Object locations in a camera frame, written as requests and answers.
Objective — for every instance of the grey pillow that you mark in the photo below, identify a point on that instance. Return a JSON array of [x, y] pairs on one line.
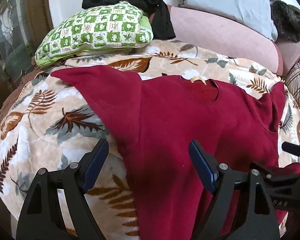
[[227, 0]]

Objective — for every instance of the leaf print fleece blanket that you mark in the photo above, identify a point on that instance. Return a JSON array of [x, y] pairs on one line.
[[40, 130]]

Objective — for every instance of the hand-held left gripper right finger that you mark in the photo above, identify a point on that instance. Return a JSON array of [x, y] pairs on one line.
[[202, 165]]

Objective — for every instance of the dark fur item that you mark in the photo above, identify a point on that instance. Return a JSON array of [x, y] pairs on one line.
[[287, 20]]

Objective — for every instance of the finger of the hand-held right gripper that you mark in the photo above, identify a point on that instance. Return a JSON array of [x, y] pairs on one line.
[[296, 150], [277, 177]]

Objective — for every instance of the black garment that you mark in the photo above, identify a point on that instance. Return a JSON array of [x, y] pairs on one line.
[[162, 17]]

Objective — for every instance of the white headboard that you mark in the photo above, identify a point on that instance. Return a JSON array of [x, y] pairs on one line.
[[65, 5]]

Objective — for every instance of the pink bolster cushion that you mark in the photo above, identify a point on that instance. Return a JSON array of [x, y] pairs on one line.
[[215, 35]]

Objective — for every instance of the dark red sweater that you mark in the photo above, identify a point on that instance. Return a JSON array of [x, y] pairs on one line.
[[177, 120]]

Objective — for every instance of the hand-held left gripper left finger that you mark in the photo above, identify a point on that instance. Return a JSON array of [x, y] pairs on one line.
[[97, 162]]

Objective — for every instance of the green checkered pillow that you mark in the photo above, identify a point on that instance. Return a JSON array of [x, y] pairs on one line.
[[95, 30]]

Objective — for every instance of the wooden glass-panel door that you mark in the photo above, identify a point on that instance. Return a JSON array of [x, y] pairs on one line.
[[12, 30]]

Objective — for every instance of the brown bedspread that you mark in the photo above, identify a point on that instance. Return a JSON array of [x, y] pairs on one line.
[[12, 95]]

